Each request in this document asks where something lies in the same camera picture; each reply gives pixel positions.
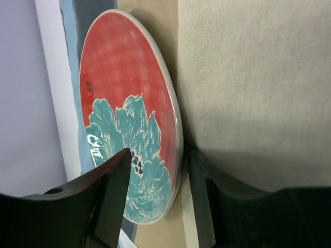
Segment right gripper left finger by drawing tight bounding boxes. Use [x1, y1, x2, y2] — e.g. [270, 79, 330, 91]
[20, 148, 133, 248]

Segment red plate with teal flower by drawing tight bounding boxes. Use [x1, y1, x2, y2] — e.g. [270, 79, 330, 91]
[79, 9, 184, 225]

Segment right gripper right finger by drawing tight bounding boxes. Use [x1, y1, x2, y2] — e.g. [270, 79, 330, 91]
[188, 149, 266, 247]

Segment striped cloth placemat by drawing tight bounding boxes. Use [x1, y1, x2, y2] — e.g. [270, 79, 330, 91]
[58, 0, 331, 248]

